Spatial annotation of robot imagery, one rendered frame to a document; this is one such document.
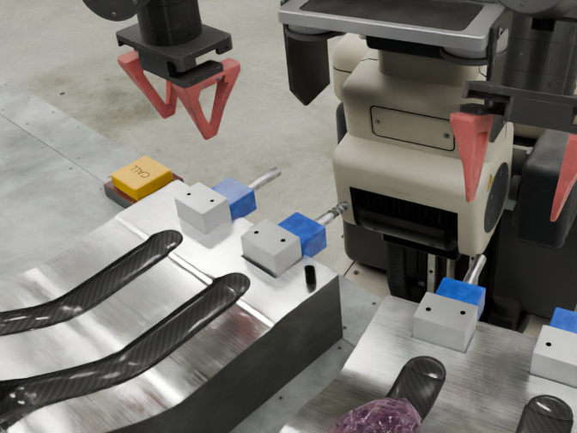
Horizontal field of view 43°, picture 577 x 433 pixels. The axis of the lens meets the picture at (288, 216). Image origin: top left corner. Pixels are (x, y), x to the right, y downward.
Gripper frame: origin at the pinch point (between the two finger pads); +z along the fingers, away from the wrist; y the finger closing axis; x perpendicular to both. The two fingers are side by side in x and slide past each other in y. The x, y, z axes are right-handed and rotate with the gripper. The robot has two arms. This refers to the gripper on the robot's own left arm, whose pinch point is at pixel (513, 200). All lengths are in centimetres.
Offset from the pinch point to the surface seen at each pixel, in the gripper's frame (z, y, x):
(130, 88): 23, -191, 179
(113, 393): 20.0, -25.7, -17.6
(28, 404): 20.1, -29.6, -23.2
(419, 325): 13.3, -6.0, 0.8
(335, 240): 47, -70, 129
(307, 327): 16.4, -16.4, -0.8
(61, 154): 12, -70, 20
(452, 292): 11.2, -4.9, 6.0
